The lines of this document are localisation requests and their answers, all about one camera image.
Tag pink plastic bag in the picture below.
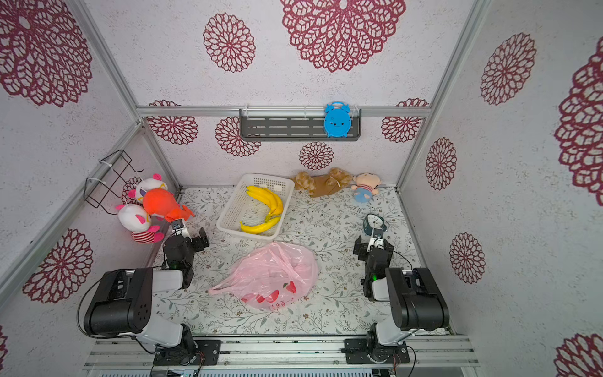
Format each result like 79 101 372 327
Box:
208 242 320 311

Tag yellow banana bunch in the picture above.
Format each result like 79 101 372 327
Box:
247 186 284 222

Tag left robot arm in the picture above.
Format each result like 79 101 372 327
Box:
76 227 210 367

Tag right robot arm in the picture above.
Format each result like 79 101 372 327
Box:
342 237 450 365

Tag single yellow banana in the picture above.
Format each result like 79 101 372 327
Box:
240 216 280 235

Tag red plush toy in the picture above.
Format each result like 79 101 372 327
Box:
143 188 195 223

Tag white pink plush lower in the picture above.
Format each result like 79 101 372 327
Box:
116 204 165 244

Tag white pink plush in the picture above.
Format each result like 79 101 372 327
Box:
116 204 165 244
124 174 168 205

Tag white pink plush upper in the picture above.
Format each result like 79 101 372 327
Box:
124 174 168 205

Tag small doll blue outfit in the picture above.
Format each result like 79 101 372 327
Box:
351 173 382 204

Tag white plastic basket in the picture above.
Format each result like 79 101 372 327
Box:
217 174 295 242

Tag brown teddy bear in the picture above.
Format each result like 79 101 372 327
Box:
294 167 353 198

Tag blue alarm clock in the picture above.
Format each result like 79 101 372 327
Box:
323 102 352 138

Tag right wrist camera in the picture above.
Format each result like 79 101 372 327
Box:
368 228 385 251

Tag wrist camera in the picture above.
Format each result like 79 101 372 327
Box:
171 218 192 239
368 228 385 251

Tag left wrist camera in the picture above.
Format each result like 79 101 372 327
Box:
171 218 192 239

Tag black wire rack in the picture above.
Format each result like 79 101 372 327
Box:
83 149 143 216

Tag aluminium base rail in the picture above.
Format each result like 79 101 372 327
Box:
83 334 481 371

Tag grey wall shelf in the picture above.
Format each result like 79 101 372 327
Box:
239 108 362 142

